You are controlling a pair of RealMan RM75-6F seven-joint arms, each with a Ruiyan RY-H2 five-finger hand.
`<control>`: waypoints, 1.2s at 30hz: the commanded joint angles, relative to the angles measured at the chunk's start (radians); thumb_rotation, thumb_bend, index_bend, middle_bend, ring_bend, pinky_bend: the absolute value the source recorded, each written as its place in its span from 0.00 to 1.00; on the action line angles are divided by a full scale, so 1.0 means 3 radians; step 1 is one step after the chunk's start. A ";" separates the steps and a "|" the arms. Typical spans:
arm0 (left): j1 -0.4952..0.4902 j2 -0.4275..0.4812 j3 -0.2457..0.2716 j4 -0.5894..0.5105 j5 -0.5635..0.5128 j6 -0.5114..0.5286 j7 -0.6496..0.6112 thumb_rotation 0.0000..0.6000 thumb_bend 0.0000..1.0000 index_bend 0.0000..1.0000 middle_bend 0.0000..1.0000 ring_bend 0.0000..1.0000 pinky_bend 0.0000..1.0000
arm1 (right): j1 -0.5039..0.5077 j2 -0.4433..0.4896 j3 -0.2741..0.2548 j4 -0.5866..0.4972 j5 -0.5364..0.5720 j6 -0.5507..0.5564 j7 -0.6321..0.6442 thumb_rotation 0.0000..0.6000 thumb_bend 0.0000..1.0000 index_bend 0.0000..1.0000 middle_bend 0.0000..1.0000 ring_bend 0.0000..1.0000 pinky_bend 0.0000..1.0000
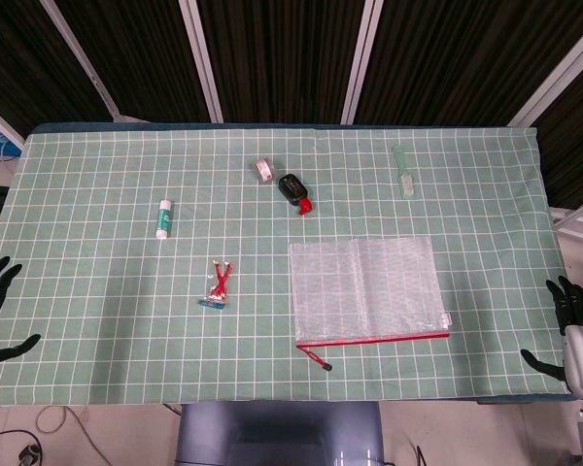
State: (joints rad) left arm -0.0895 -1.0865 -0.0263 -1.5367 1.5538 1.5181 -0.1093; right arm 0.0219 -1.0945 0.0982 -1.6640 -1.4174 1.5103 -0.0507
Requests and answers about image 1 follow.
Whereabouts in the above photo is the clear mesh zipper pouch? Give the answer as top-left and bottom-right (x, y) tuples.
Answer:
(289, 236), (452, 350)

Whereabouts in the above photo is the red zipper pull cord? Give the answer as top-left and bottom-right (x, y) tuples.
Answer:
(295, 344), (333, 373)

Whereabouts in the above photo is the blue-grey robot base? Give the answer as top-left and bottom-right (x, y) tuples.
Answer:
(175, 401), (386, 466)

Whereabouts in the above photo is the green grid tablecloth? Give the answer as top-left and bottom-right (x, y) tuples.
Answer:
(0, 126), (580, 407)

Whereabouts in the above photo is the green white glue stick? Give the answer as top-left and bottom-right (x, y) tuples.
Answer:
(154, 198), (175, 240)

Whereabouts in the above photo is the packet of red hooks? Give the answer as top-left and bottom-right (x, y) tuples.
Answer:
(197, 259), (236, 312)

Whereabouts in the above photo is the light green brush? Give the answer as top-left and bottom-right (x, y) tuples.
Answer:
(392, 144), (418, 200)

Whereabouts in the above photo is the silver tape roll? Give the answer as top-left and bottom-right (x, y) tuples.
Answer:
(253, 156), (277, 184)

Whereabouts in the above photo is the black bottle red cap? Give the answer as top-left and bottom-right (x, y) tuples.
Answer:
(278, 173), (315, 216)

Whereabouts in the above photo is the white metal side rail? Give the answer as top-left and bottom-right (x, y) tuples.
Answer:
(548, 196), (583, 239)

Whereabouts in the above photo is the black floor cable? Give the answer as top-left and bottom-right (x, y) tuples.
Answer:
(0, 406), (45, 466)

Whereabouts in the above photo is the pale looped floor cable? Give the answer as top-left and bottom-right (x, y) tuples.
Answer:
(35, 405), (99, 453)

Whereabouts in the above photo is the white partition frame post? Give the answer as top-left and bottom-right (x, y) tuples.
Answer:
(340, 0), (385, 125)
(178, 0), (223, 123)
(509, 18), (583, 128)
(41, 0), (123, 122)

